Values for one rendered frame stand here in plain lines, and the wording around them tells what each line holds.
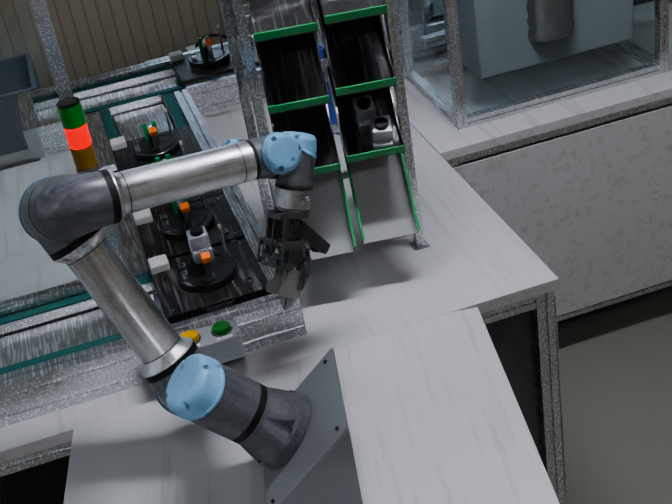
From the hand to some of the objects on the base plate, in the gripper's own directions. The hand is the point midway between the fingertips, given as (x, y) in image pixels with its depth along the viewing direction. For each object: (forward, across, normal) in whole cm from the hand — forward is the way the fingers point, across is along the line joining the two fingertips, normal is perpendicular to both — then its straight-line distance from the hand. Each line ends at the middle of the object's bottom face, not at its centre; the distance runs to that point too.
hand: (288, 303), depth 226 cm
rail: (+25, -33, -18) cm, 45 cm away
